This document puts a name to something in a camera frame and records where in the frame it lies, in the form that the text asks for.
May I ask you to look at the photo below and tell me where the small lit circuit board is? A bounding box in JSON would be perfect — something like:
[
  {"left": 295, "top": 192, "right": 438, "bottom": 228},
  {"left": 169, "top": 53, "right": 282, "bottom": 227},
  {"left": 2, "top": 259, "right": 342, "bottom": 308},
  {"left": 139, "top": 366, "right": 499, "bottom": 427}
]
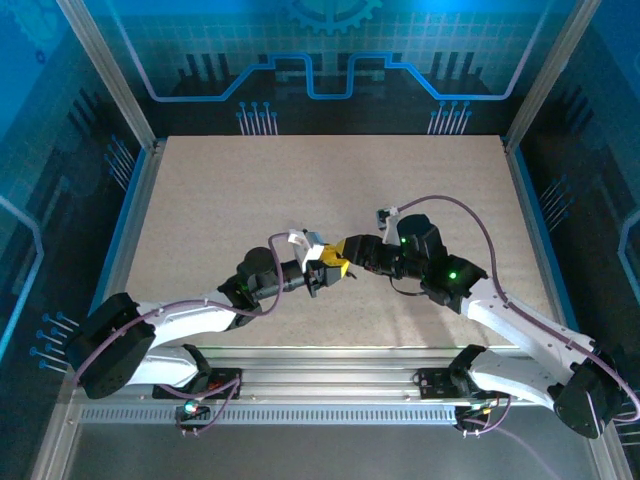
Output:
[
  {"left": 457, "top": 399, "right": 501, "bottom": 426},
  {"left": 174, "top": 394, "right": 211, "bottom": 424}
]

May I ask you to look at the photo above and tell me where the grey metal cover panel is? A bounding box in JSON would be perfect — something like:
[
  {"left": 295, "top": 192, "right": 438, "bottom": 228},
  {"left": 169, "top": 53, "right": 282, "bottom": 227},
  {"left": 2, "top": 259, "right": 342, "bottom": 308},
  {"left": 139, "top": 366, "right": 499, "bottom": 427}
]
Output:
[{"left": 29, "top": 389, "right": 634, "bottom": 480}]

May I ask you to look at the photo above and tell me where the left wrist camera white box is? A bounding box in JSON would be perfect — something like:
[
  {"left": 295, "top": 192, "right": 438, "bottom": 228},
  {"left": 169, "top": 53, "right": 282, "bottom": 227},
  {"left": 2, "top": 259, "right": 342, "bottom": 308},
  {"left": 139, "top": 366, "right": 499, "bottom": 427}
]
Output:
[{"left": 288, "top": 228, "right": 325, "bottom": 266}]

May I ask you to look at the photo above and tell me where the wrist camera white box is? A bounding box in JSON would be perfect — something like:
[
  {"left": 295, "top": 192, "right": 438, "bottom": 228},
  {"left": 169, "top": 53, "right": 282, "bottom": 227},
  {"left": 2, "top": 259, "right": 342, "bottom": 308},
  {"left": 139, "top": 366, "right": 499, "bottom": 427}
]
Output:
[
  {"left": 375, "top": 207, "right": 401, "bottom": 246},
  {"left": 288, "top": 228, "right": 325, "bottom": 266}
]

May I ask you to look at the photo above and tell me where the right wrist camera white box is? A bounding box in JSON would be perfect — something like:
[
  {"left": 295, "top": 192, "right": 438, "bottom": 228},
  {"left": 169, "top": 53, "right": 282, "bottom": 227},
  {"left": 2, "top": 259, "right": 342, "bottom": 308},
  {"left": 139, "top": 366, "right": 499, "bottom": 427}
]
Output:
[{"left": 375, "top": 207, "right": 401, "bottom": 246}]

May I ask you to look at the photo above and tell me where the aluminium mounting rail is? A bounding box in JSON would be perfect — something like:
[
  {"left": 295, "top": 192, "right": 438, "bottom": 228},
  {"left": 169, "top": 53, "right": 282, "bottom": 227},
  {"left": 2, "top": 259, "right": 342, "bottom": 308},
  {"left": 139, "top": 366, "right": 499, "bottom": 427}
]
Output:
[{"left": 58, "top": 347, "right": 609, "bottom": 401}]

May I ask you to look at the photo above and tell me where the aluminium table side rail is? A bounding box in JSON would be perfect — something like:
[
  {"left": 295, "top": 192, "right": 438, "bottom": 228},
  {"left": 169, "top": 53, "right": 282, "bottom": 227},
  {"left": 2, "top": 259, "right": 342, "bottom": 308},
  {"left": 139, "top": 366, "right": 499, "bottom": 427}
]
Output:
[
  {"left": 97, "top": 138, "right": 169, "bottom": 306},
  {"left": 501, "top": 135, "right": 576, "bottom": 344}
]

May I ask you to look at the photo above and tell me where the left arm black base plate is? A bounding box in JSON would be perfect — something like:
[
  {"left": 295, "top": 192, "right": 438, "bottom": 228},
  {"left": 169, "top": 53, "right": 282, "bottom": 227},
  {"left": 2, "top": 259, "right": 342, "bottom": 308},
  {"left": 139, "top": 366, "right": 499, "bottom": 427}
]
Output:
[{"left": 207, "top": 367, "right": 245, "bottom": 401}]

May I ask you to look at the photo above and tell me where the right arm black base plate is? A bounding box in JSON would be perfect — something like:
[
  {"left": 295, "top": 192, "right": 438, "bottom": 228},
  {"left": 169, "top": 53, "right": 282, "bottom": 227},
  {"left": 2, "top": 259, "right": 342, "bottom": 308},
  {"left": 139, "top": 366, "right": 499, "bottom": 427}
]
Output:
[{"left": 414, "top": 368, "right": 511, "bottom": 401}]

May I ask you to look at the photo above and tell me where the slotted grey cable duct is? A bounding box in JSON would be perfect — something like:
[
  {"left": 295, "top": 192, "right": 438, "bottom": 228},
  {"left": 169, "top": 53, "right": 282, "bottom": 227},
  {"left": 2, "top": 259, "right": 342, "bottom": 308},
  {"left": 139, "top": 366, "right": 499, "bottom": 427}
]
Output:
[{"left": 79, "top": 407, "right": 459, "bottom": 426}]

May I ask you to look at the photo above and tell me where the loose purple cable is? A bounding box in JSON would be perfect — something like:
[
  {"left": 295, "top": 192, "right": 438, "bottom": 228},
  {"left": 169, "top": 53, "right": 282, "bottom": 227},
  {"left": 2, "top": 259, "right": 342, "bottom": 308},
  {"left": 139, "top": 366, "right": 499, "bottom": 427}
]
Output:
[{"left": 467, "top": 418, "right": 562, "bottom": 480}]

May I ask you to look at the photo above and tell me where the aluminium frame post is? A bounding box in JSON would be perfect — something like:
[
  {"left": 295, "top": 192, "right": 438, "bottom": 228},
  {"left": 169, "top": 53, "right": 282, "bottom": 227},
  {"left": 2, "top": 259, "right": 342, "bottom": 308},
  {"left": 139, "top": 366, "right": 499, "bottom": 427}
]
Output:
[
  {"left": 55, "top": 0, "right": 157, "bottom": 151},
  {"left": 504, "top": 0, "right": 601, "bottom": 151}
]

